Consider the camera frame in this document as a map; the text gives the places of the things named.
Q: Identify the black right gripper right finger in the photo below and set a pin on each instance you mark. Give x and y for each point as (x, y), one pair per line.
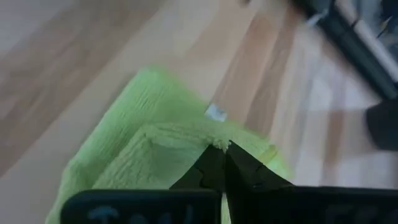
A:
(245, 174)

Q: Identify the black aluminium table frame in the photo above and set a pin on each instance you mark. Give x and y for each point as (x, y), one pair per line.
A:
(351, 40)

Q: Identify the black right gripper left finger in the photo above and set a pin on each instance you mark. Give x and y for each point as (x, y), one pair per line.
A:
(208, 174)

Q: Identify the lime green microfiber towel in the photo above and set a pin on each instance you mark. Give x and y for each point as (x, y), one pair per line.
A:
(140, 124)

